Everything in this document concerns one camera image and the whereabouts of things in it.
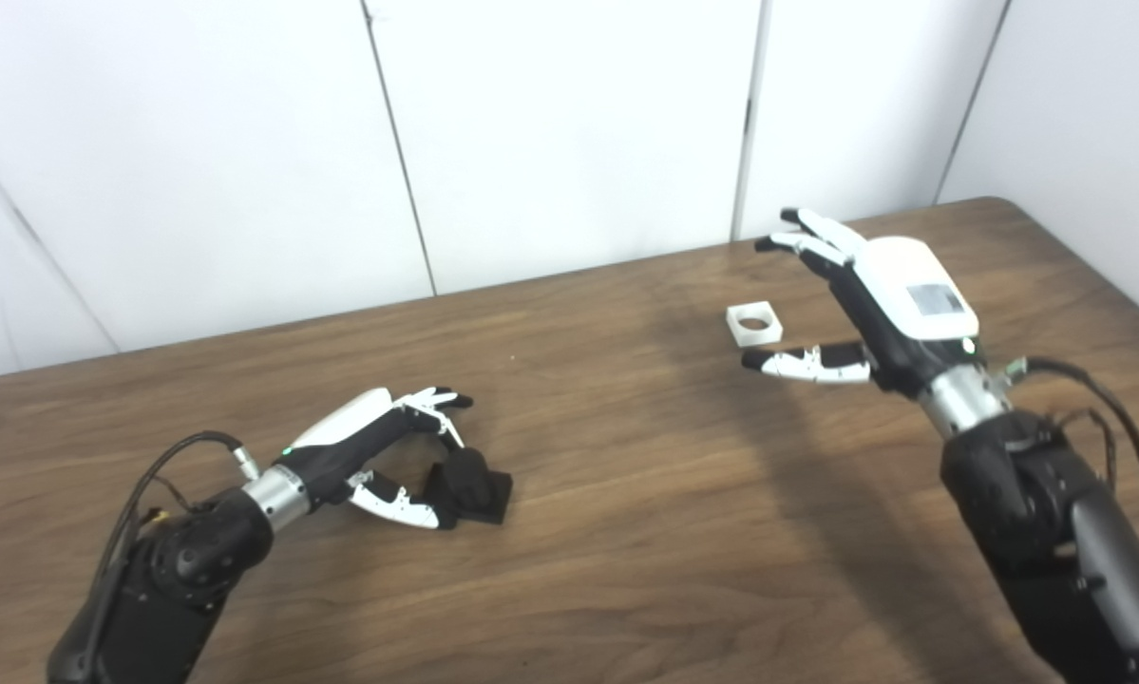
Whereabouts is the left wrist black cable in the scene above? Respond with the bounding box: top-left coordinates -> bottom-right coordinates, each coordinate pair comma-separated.
94,431 -> 261,609

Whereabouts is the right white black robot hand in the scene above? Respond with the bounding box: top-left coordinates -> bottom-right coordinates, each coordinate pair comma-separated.
741,208 -> 980,395

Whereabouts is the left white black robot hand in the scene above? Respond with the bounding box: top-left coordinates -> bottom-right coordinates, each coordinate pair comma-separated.
282,386 -> 474,531

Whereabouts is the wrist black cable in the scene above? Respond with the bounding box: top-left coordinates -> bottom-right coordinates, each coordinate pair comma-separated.
1001,356 -> 1139,566
94,431 -> 261,609

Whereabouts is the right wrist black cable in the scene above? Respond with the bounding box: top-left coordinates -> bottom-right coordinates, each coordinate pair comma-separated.
1001,356 -> 1139,566

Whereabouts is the white square piece with hole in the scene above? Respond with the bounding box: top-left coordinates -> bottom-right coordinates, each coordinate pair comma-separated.
726,301 -> 784,345

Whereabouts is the black peg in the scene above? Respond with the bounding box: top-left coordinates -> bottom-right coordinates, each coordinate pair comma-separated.
422,446 -> 514,529

